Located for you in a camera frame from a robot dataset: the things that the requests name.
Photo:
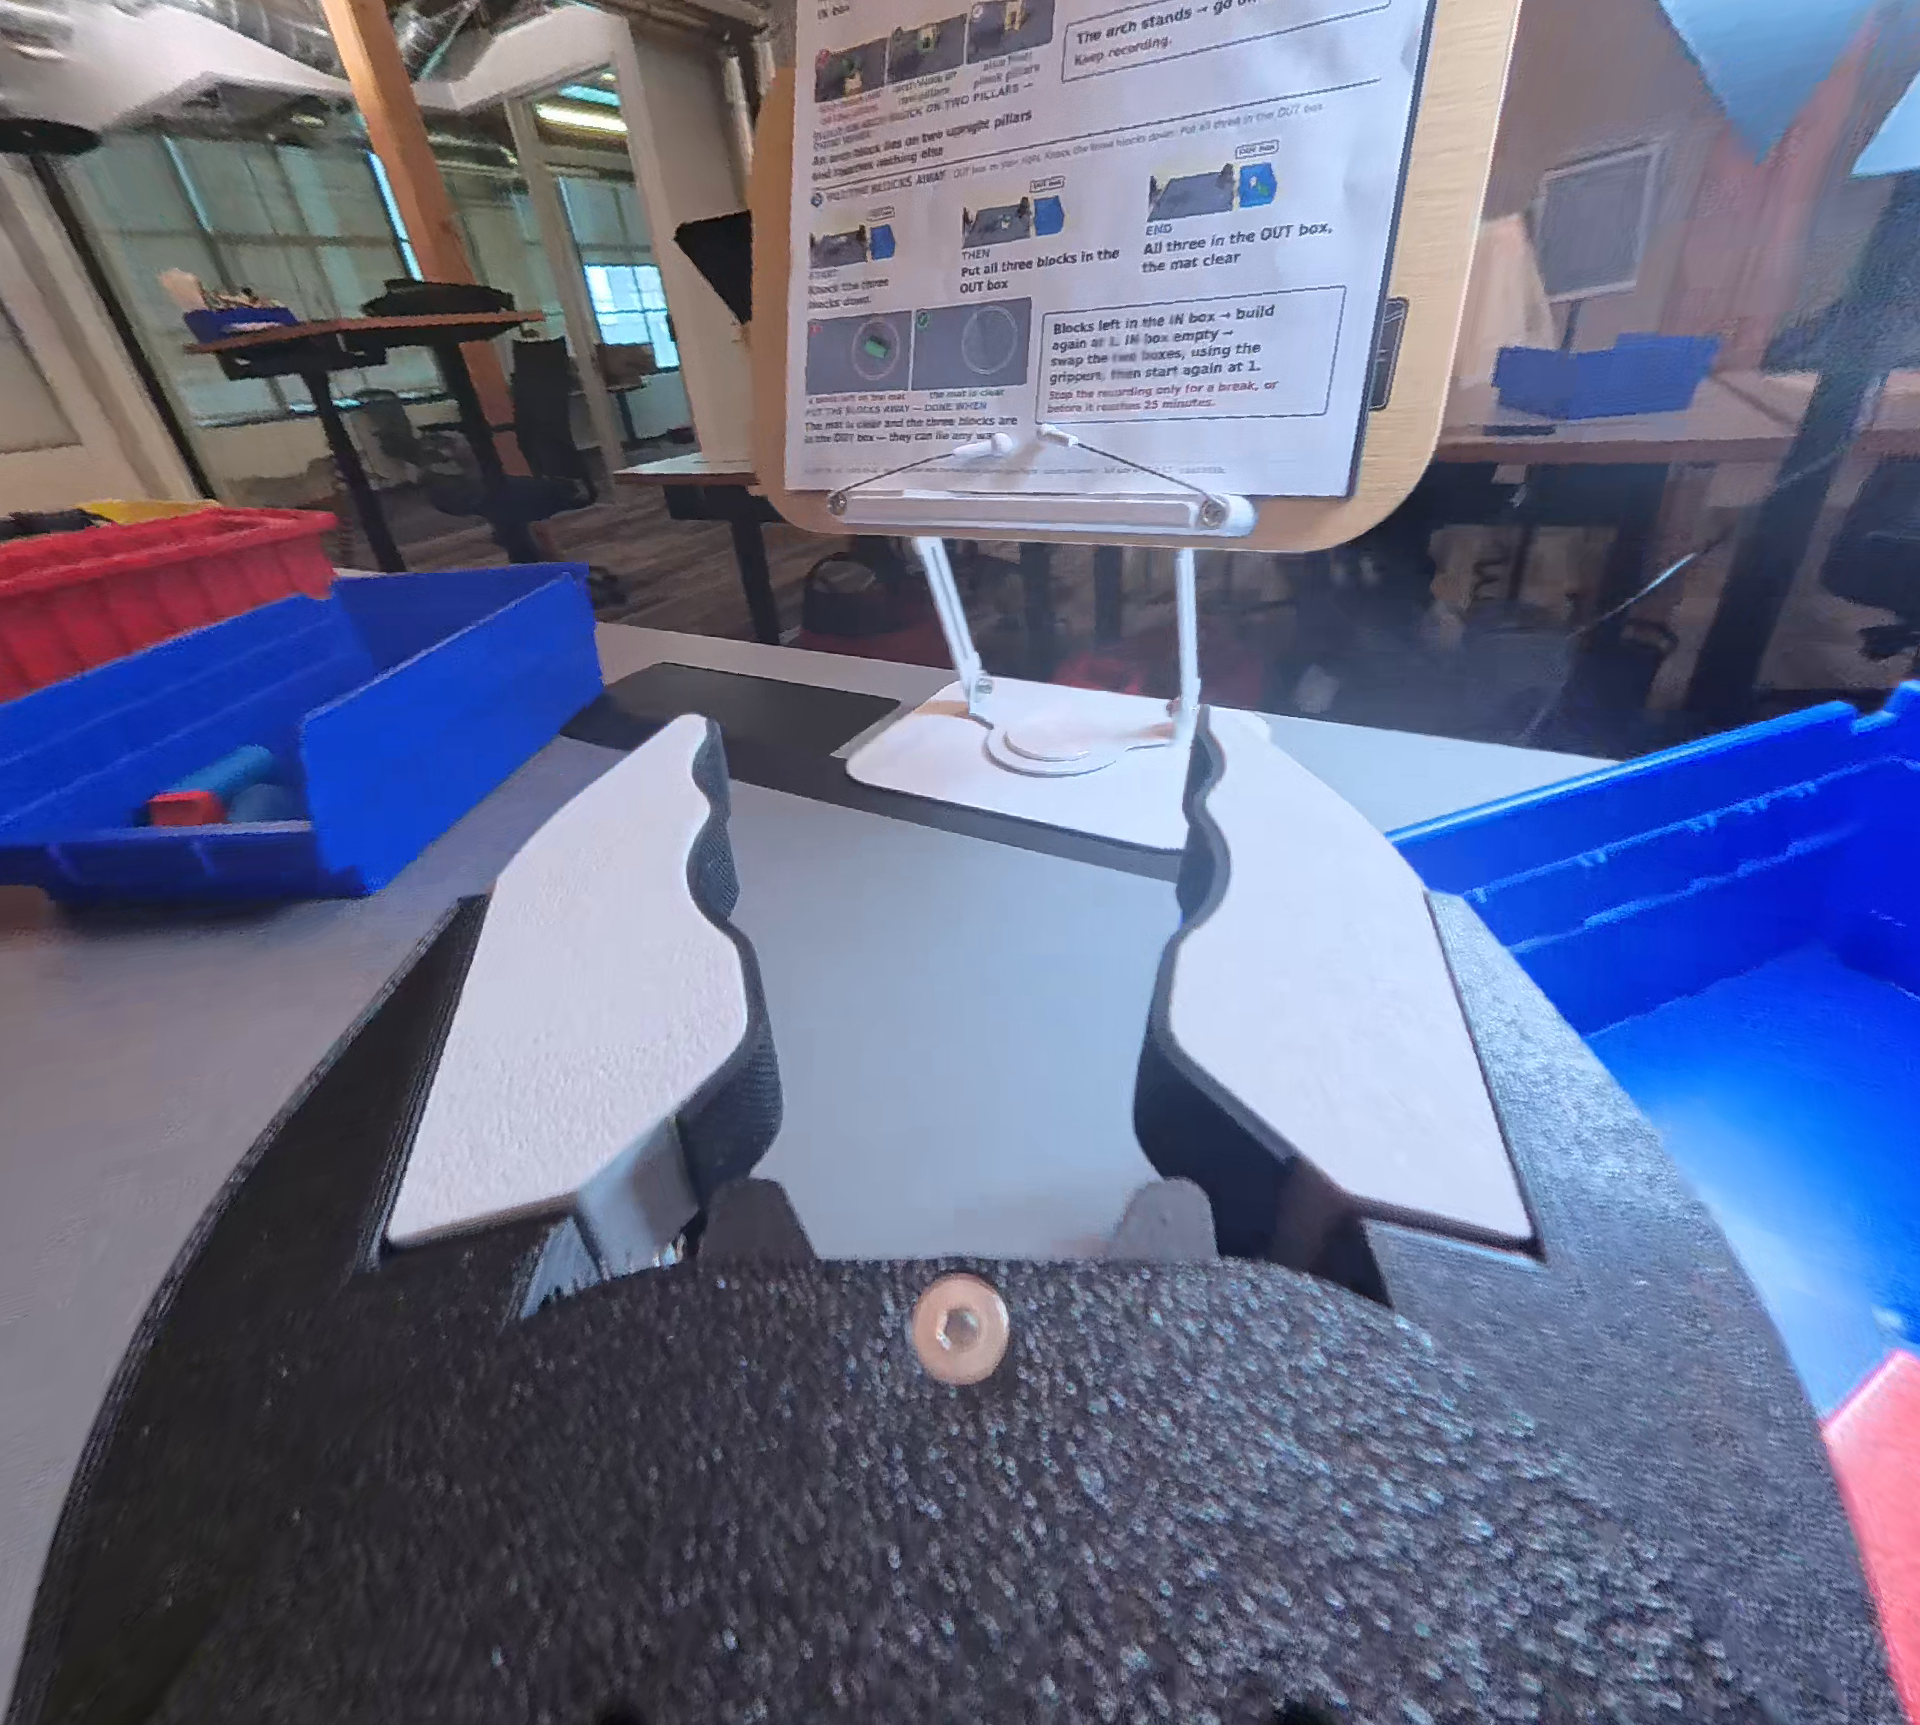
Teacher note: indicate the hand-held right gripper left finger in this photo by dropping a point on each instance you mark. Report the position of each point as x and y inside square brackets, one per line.
[587, 1005]

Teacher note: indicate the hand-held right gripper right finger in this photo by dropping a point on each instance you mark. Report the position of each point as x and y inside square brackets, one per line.
[1336, 1005]

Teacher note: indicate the blue plastic bin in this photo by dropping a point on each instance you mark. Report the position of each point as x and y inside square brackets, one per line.
[1681, 916]
[420, 707]

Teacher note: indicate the blue wooden cylinder block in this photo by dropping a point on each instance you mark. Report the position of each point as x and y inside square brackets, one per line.
[247, 779]

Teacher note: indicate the black office chair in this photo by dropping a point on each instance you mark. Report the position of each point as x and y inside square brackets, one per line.
[540, 451]

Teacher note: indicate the red plastic bin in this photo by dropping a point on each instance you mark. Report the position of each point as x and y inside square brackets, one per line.
[151, 594]

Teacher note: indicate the wooden office table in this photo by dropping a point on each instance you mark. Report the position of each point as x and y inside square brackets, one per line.
[1620, 438]

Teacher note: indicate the yellow plastic bin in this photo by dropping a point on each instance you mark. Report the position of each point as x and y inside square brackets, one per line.
[136, 515]

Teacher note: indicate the small blue bin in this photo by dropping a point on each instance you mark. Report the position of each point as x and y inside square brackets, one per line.
[1606, 379]

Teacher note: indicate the black standing desk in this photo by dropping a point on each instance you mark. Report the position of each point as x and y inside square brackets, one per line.
[361, 332]

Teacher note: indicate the black monitor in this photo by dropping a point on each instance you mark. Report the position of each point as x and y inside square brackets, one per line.
[715, 264]

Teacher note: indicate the framed marker tag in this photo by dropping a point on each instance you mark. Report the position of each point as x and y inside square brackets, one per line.
[1594, 221]

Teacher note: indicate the instruction sheet on stand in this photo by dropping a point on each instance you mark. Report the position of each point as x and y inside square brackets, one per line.
[1471, 166]

